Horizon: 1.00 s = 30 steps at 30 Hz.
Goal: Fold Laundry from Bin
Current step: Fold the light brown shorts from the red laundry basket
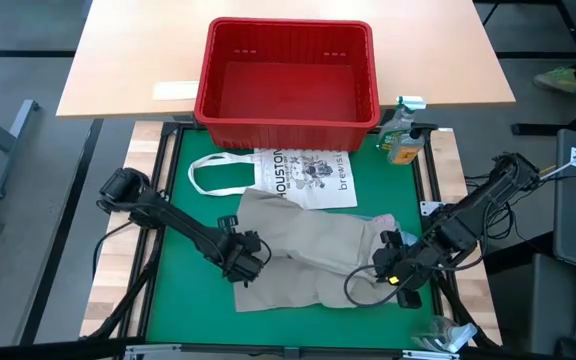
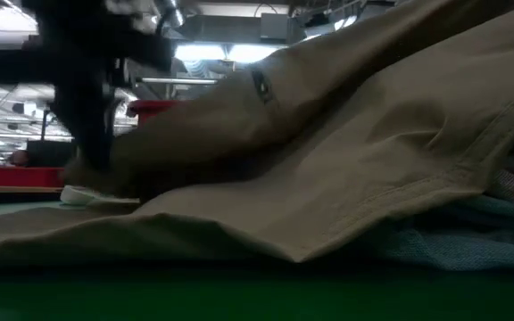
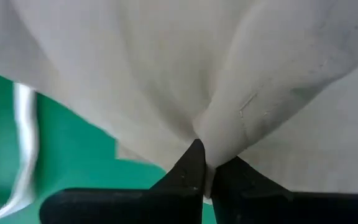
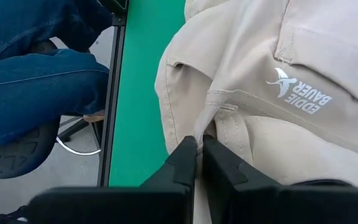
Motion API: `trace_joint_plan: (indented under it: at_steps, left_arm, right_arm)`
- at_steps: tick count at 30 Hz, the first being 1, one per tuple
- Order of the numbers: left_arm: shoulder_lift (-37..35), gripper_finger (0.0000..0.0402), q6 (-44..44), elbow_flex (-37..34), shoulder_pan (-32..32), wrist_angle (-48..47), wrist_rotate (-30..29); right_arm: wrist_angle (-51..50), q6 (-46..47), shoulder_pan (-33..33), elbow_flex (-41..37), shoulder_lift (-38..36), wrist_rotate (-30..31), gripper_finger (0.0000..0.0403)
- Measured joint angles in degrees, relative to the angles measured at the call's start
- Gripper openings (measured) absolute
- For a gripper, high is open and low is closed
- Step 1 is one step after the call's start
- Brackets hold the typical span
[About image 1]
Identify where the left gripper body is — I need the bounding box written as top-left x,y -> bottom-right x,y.
216,229 -> 273,285

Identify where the black aluminium table frame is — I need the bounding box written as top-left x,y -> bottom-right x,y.
82,119 -> 502,360

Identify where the tan garment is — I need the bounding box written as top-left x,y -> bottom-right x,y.
232,187 -> 402,314

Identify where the black cable bundle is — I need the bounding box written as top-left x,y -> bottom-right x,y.
467,172 -> 519,241

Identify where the green table mat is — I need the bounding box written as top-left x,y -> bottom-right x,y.
145,130 -> 437,350

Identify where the light wooden table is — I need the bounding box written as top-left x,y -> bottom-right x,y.
56,0 -> 517,120

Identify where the pump bottle with orange label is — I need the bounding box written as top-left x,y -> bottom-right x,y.
386,123 -> 439,168

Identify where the spray bottle with green label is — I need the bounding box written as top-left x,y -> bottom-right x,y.
375,95 -> 427,154

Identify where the clear plastic spray bottle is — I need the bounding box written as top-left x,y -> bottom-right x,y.
410,315 -> 479,354

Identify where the white paper label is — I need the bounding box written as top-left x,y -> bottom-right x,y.
151,80 -> 200,102

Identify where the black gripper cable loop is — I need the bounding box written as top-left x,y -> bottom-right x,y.
343,263 -> 402,308

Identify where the person's green shoe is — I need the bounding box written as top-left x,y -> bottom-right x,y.
532,66 -> 576,95

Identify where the grey metal table leg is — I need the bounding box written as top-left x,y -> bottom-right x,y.
0,98 -> 40,234

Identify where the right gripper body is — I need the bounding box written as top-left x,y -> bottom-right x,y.
371,242 -> 442,297

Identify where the cream printed tote bag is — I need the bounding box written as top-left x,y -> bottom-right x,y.
187,147 -> 359,210

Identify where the red plastic laundry bin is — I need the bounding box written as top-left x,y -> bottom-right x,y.
193,17 -> 382,153

